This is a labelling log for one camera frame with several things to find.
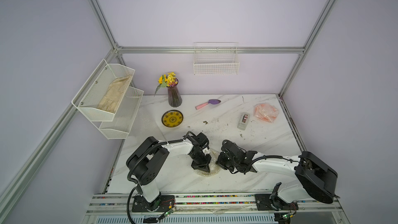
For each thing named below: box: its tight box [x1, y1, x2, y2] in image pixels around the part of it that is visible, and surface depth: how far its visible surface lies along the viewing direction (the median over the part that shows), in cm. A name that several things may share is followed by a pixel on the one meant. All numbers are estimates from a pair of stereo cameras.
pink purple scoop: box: [194, 99, 222, 110], surface depth 117 cm
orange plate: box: [253, 103, 280, 123], surface depth 107 cm
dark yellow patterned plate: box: [161, 109, 184, 128], surface depth 109 cm
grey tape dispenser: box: [237, 112, 251, 131], surface depth 103 cm
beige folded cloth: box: [96, 75, 133, 114], surface depth 80 cm
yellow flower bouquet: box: [153, 71, 178, 97], surface depth 97 cm
